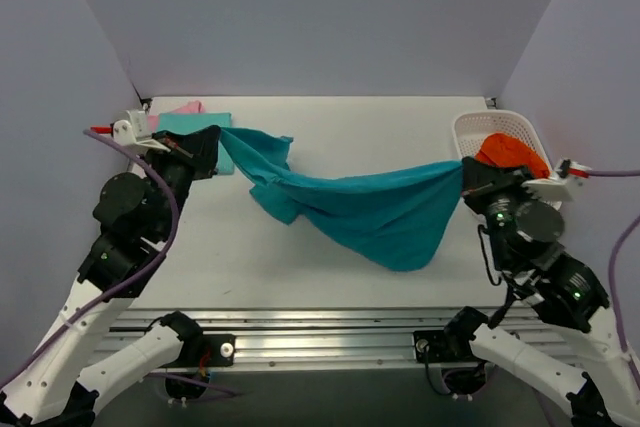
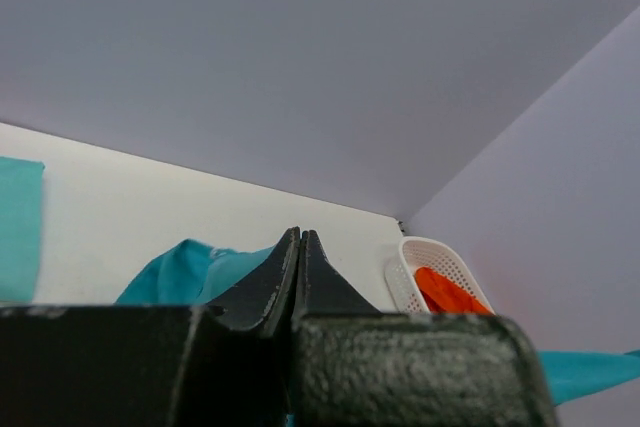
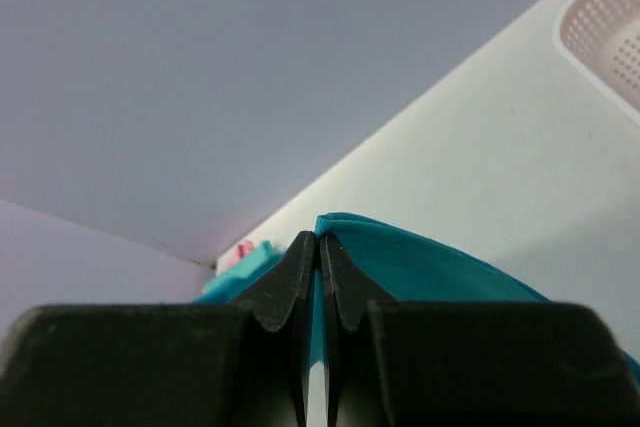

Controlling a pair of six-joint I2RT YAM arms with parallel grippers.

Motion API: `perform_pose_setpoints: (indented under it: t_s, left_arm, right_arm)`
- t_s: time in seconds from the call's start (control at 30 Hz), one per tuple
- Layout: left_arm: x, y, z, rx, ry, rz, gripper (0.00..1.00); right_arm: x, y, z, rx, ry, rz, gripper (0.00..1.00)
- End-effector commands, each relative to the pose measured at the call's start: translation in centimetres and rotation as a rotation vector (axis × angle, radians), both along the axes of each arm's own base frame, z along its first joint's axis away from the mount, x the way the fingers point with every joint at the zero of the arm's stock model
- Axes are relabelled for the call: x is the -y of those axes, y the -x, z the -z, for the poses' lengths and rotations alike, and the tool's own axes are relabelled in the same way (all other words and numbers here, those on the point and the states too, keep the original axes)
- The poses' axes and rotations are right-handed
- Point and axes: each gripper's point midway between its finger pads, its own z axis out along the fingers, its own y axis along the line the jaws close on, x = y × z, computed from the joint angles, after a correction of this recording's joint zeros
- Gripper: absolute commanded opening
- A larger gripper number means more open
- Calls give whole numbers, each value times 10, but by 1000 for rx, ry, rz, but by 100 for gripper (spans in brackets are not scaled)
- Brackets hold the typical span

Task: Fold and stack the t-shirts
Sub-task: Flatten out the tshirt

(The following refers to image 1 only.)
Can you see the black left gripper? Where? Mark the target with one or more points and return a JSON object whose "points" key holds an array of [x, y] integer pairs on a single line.
{"points": [[198, 152]]}

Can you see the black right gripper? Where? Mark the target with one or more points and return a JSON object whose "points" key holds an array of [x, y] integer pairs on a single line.
{"points": [[486, 186]]}

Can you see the teal t-shirt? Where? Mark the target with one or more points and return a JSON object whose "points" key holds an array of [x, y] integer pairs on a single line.
{"points": [[395, 219]]}

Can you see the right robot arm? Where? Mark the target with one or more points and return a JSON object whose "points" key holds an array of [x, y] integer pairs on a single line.
{"points": [[524, 230]]}

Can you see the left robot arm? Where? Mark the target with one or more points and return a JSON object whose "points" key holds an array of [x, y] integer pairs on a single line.
{"points": [[138, 217]]}

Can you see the folded mint t-shirt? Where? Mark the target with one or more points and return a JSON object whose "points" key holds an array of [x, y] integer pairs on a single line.
{"points": [[225, 165]]}

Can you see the orange t-shirt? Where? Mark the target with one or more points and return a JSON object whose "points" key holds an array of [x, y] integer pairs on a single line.
{"points": [[502, 150]]}

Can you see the folded pink t-shirt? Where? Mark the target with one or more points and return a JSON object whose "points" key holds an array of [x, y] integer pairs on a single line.
{"points": [[175, 112]]}

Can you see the white perforated plastic basket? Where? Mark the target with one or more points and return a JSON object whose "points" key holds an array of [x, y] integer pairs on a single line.
{"points": [[470, 129]]}

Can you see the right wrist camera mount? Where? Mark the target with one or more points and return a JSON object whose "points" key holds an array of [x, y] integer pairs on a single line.
{"points": [[563, 184]]}

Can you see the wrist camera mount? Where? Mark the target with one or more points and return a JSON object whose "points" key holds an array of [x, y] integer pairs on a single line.
{"points": [[563, 184], [132, 131]]}

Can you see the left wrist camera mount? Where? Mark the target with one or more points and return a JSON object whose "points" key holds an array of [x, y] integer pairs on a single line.
{"points": [[132, 131]]}

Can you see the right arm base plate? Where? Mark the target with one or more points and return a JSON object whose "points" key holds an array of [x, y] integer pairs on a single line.
{"points": [[432, 346]]}

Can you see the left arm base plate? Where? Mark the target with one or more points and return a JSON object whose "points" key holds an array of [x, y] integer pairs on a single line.
{"points": [[207, 351]]}

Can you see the aluminium rail frame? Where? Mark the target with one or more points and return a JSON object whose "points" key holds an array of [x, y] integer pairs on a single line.
{"points": [[331, 339]]}

